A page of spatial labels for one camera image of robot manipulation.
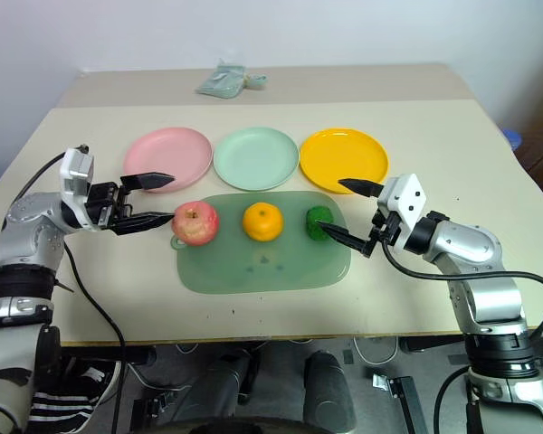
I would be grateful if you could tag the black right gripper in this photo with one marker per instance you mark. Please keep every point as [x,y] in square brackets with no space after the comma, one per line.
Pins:
[383,230]

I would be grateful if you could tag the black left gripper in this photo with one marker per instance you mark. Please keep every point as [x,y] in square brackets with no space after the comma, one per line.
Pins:
[105,205]

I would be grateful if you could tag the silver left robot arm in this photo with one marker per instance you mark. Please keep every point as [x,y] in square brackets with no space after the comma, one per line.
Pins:
[25,235]

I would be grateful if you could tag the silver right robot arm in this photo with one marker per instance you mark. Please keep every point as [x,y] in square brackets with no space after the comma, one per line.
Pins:
[484,271]

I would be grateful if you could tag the green vegetable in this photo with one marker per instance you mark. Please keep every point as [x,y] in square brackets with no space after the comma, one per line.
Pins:
[316,222]

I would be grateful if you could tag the pink plate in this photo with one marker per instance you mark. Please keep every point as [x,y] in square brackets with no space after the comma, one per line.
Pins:
[167,159]

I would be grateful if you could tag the yellow plate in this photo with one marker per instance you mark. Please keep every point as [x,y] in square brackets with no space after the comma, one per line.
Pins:
[344,158]

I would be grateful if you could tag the light green plate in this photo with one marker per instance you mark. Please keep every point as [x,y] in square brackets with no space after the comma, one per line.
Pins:
[255,157]

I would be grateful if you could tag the red apple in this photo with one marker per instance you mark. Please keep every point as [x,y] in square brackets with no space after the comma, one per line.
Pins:
[194,223]

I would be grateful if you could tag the orange tangerine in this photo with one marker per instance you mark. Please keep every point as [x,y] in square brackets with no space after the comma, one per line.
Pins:
[262,220]

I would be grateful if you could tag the translucent green cutting mat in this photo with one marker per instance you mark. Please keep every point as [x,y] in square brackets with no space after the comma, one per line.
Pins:
[262,262]

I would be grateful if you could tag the folded teal cloth pouch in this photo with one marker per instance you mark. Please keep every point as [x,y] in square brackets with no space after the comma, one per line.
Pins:
[221,81]

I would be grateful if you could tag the blue bin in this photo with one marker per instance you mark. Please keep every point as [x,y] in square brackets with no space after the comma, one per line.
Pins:
[512,138]

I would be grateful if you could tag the black rounded robot leg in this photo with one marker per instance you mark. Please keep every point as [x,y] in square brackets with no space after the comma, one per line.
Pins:
[221,389]
[328,389]

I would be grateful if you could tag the black white striped shoe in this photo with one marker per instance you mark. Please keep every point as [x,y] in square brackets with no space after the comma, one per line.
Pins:
[77,389]

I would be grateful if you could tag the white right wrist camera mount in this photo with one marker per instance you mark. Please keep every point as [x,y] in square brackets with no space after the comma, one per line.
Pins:
[405,199]

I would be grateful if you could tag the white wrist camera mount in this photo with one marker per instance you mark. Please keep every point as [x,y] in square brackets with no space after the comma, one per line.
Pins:
[405,199]
[76,181]

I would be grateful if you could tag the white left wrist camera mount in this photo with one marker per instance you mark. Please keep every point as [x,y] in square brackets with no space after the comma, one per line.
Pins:
[76,181]

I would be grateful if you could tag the black metal floor bracket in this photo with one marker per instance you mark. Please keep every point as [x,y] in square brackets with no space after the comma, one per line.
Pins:
[400,398]

